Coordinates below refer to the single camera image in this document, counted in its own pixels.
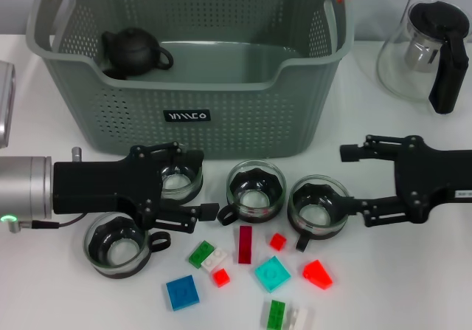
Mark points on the red sloped toy brick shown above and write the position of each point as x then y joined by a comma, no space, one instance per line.
317,274

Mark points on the dark red long toy brick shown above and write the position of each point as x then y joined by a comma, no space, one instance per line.
245,245

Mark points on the white toy brick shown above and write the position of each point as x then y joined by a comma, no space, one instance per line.
217,259
300,319

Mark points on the black clay teapot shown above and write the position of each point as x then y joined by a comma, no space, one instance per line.
132,49

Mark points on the silver left gripper connector post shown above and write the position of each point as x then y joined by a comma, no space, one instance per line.
77,154

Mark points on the cyan square toy plate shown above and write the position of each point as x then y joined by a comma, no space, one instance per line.
273,274

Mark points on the green toy brick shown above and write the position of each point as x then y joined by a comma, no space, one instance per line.
198,254
276,315

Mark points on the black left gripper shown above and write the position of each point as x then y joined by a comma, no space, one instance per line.
92,186

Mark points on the small red toy brick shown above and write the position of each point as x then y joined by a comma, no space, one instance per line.
278,242
221,277

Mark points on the left wrist camera housing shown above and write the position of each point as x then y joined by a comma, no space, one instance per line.
5,105

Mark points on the glass teacup with black sleeve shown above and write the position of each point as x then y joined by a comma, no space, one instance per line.
184,191
313,215
114,256
256,201

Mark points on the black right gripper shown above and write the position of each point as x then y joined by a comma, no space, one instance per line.
413,178

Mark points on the grey perforated storage basket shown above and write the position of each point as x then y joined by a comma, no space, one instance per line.
239,123

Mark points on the blue square toy plate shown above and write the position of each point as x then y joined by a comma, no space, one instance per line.
182,293

